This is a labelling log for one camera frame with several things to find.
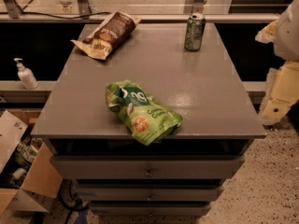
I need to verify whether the open cardboard box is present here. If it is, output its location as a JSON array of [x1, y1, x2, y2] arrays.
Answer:
[[0, 109, 63, 214]]

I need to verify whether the brown chip bag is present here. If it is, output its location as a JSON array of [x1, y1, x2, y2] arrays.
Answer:
[[72, 11, 142, 60]]

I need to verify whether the white pump dispenser bottle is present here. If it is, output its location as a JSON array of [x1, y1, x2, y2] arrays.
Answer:
[[14, 58, 38, 90]]

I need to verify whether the black cable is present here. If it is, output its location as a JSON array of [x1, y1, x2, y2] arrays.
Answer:
[[0, 10, 111, 20]]

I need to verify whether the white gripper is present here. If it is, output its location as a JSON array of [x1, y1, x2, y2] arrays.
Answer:
[[255, 0, 299, 125]]

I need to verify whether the grey drawer cabinet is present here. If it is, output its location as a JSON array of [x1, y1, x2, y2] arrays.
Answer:
[[33, 24, 265, 217]]

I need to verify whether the green rice chip bag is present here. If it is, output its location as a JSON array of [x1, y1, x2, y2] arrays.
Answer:
[[106, 79, 183, 146]]

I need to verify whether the green soda can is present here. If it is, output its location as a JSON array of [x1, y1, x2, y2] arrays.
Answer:
[[184, 13, 206, 51]]

